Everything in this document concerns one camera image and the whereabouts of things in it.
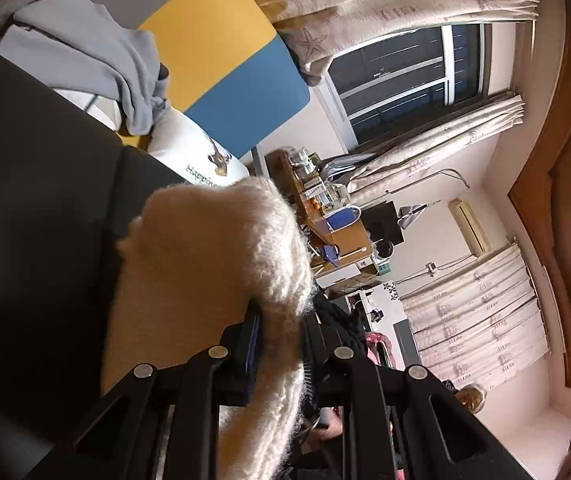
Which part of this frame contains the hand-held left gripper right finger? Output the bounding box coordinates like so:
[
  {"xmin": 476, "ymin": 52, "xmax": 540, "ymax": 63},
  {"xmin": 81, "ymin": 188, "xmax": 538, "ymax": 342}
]
[{"xmin": 301, "ymin": 314, "xmax": 536, "ymax": 480}]

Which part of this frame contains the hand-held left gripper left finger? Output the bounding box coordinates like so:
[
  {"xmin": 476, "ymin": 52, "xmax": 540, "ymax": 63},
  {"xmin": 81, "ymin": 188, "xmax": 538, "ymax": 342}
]
[{"xmin": 26, "ymin": 307, "xmax": 264, "ymax": 480}]

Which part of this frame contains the white knit sweater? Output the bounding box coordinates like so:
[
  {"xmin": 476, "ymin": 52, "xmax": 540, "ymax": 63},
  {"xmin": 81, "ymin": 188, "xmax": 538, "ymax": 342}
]
[{"xmin": 100, "ymin": 176, "xmax": 319, "ymax": 480}]

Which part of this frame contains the pink blanket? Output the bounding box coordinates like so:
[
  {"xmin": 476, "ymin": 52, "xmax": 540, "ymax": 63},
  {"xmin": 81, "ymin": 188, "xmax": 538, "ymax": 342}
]
[{"xmin": 365, "ymin": 332, "xmax": 396, "ymax": 367}]

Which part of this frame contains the white bedside shelf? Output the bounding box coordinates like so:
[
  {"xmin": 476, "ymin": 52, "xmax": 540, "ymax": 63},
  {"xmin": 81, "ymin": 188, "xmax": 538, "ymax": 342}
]
[{"xmin": 350, "ymin": 287, "xmax": 382, "ymax": 322}]

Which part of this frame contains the grey bed headboard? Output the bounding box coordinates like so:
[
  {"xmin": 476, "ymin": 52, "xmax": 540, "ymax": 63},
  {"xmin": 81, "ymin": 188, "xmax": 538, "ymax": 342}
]
[{"xmin": 393, "ymin": 321, "xmax": 421, "ymax": 366}]

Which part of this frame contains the light wooden board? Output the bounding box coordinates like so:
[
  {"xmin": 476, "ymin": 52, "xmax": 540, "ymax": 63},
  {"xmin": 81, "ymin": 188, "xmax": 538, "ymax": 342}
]
[{"xmin": 325, "ymin": 220, "xmax": 372, "ymax": 262}]

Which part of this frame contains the blue folding chair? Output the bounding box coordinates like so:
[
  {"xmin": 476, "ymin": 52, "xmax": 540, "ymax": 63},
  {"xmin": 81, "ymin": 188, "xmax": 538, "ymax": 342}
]
[{"xmin": 323, "ymin": 205, "xmax": 363, "ymax": 266}]

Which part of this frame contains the black monitor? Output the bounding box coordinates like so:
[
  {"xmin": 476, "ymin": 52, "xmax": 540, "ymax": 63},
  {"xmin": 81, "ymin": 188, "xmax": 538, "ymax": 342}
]
[{"xmin": 365, "ymin": 202, "xmax": 405, "ymax": 246}]

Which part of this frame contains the beige patterned curtain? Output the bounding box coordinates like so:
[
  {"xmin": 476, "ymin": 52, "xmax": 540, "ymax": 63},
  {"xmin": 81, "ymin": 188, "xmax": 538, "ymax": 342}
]
[
  {"xmin": 400, "ymin": 245, "xmax": 551, "ymax": 386},
  {"xmin": 325, "ymin": 95, "xmax": 526, "ymax": 206}
]

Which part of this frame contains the hanging grey bag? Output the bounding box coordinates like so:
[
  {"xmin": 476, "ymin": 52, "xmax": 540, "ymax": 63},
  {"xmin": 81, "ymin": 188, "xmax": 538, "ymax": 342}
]
[{"xmin": 398, "ymin": 203, "xmax": 441, "ymax": 228}]

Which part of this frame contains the wooden side table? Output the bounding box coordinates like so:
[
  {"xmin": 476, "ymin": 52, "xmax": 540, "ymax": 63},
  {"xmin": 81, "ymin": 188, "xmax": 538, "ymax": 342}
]
[{"xmin": 268, "ymin": 150, "xmax": 366, "ymax": 251}]

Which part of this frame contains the metal pole stand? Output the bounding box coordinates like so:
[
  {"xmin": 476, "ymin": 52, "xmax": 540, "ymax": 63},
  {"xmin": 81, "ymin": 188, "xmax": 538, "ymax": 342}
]
[{"xmin": 385, "ymin": 169, "xmax": 471, "ymax": 196}]

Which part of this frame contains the white deer print pillow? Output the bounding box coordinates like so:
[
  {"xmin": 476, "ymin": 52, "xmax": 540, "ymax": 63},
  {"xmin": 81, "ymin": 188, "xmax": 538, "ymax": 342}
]
[{"xmin": 148, "ymin": 107, "xmax": 251, "ymax": 191}]

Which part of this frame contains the grey yellow blue armchair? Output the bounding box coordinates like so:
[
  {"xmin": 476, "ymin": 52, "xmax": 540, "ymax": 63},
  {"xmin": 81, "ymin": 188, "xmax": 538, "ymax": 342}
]
[{"xmin": 0, "ymin": 0, "xmax": 311, "ymax": 161}]

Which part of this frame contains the grey hoodie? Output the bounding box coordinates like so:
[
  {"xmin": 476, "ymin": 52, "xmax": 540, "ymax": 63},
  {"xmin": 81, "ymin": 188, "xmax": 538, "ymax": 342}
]
[{"xmin": 0, "ymin": 0, "xmax": 171, "ymax": 136}]

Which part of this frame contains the wall air conditioner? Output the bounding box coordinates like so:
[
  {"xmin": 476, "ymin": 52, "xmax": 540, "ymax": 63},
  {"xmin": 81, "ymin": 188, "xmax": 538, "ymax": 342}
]
[{"xmin": 448, "ymin": 199, "xmax": 491, "ymax": 255}]

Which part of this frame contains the window with white frame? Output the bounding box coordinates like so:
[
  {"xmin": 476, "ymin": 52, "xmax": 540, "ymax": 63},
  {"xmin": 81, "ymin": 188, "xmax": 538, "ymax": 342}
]
[{"xmin": 325, "ymin": 22, "xmax": 491, "ymax": 146}]

